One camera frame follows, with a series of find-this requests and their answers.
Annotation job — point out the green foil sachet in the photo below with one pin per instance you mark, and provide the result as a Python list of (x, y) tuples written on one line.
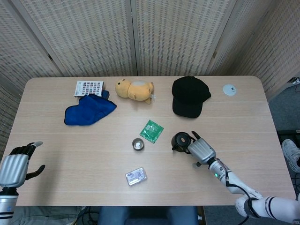
[(152, 131)]

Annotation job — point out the black equipment case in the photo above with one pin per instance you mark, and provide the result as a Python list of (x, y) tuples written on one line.
[(289, 132)]

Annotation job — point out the clear plastic floss box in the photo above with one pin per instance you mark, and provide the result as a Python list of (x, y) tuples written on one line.
[(136, 176)]

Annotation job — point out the black baseball cap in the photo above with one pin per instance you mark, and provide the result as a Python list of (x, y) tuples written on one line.
[(187, 96)]

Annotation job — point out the round grey grommet cover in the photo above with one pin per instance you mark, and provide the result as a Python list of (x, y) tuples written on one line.
[(229, 90)]

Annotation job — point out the small metal cup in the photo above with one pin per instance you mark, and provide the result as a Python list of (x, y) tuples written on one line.
[(137, 144)]

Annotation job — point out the black teapot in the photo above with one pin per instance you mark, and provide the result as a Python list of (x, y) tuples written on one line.
[(181, 140)]

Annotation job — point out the woven folding screen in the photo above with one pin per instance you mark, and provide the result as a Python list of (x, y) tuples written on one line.
[(93, 35)]

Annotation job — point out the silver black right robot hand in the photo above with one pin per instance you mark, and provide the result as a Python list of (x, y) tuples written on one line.
[(201, 151)]

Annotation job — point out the small dark blue box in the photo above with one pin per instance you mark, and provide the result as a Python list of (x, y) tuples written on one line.
[(106, 93)]

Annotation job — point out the blue cloth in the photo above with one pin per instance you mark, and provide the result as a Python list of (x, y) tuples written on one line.
[(89, 111)]

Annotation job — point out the blue padded seat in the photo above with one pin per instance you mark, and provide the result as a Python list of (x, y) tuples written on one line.
[(145, 215)]

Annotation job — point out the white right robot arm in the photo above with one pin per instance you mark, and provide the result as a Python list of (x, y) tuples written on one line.
[(241, 187)]

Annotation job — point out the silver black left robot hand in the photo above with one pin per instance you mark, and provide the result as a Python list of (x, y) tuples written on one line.
[(14, 168)]

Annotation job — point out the grey fabric bag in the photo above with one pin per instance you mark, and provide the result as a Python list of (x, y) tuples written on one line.
[(47, 215)]

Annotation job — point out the yellow plush bear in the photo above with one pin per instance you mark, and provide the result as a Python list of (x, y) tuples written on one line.
[(134, 90)]

